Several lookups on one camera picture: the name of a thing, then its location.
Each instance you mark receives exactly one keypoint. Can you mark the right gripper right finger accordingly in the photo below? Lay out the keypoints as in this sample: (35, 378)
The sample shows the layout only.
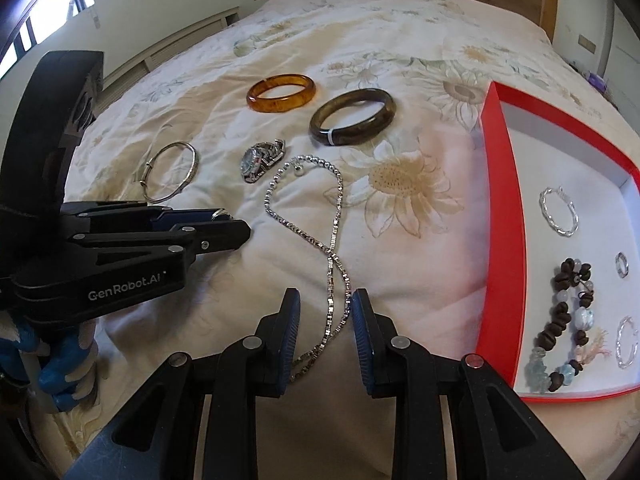
(496, 435)

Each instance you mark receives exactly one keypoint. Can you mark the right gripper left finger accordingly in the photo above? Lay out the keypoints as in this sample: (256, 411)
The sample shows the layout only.
(198, 414)

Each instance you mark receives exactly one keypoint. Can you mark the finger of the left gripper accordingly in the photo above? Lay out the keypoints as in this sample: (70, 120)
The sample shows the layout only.
(133, 216)
(210, 239)

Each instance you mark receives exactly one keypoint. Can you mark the thin silver bangle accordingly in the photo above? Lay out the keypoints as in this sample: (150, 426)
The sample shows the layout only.
(166, 173)

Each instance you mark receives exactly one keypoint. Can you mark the silver wristwatch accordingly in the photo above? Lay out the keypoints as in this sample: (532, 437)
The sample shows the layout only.
(259, 158)

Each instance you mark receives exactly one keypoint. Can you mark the amber bangle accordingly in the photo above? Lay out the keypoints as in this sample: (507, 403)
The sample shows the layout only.
(280, 93)

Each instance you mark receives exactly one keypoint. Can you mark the dark brown jade bangle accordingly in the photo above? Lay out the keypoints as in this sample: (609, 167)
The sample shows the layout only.
(353, 117)

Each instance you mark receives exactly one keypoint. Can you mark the red jewelry box tray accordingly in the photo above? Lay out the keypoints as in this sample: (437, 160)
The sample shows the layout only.
(561, 312)

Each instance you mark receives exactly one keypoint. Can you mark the gloved left hand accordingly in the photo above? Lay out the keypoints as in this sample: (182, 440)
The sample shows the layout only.
(70, 374)

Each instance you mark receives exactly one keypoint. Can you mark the floral beige bedspread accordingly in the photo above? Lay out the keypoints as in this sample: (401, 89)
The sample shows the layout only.
(413, 212)

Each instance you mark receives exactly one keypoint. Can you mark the window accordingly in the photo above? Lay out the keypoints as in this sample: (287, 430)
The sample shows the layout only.
(45, 18)

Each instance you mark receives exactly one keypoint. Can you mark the purple tissue box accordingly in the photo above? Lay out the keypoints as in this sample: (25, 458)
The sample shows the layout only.
(597, 82)

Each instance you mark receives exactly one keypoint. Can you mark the white wardrobe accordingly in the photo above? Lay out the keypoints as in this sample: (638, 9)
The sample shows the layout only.
(620, 64)

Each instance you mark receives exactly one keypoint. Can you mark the low white wall cabinet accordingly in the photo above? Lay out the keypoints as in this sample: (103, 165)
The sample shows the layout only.
(119, 81)

